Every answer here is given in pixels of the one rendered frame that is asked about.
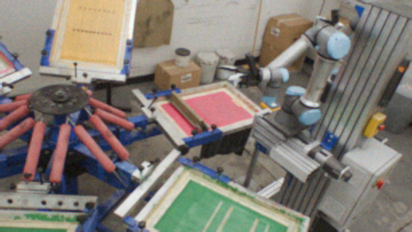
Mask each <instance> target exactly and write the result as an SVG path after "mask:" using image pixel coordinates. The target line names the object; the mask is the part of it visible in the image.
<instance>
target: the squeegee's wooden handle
mask: <svg viewBox="0 0 412 232"><path fill-rule="evenodd" d="M171 100H172V101H173V102H174V103H175V104H176V105H177V106H178V107H179V108H180V110H182V111H183V113H184V114H186V115H187V117H188V118H190V119H191V120H192V122H194V124H195V125H196V124H197V125H198V126H199V127H200V128H201V129H203V123H204V120H203V119H202V118H201V117H200V116H199V115H198V114H197V113H196V112H195V111H194V110H193V109H192V108H191V107H190V106H189V105H188V104H187V103H186V102H185V101H184V100H183V99H182V98H181V97H180V96H179V95H178V94H177V93H176V92H175V91H171Z"/></svg>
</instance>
